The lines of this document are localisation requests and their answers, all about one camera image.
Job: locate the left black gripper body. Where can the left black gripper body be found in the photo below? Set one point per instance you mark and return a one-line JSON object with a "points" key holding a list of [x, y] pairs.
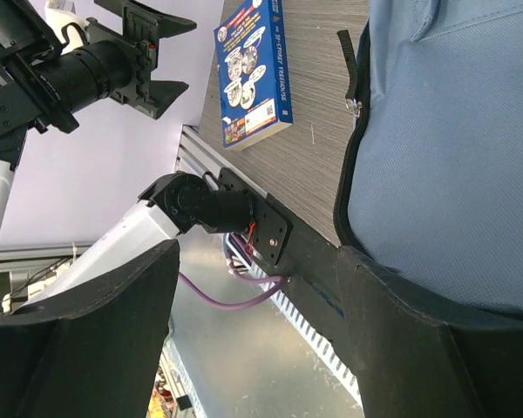
{"points": [[40, 86]]}

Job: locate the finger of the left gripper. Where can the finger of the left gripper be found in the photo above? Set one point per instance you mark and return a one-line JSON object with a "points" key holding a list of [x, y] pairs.
{"points": [[151, 98], [140, 21]]}

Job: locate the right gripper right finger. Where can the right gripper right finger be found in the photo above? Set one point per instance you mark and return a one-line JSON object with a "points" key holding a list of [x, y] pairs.
{"points": [[418, 354]]}

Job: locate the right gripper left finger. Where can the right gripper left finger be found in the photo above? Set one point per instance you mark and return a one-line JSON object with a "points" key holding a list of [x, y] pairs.
{"points": [[93, 350]]}

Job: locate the blue cartoon book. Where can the blue cartoon book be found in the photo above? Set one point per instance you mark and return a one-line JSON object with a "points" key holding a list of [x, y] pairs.
{"points": [[253, 74]]}

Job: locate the blue fabric backpack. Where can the blue fabric backpack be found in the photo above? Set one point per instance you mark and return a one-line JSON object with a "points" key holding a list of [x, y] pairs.
{"points": [[437, 187]]}

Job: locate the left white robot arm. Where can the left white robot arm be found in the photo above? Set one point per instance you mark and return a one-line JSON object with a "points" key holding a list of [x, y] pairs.
{"points": [[168, 208]]}

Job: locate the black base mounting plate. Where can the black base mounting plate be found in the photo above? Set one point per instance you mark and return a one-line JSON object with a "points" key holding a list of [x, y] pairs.
{"points": [[289, 247]]}

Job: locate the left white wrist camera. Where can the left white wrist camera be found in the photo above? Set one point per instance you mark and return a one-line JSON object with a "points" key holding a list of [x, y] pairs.
{"points": [[65, 22]]}

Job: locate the white slotted cable duct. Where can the white slotted cable duct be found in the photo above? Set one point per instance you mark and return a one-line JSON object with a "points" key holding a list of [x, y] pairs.
{"points": [[321, 346]]}

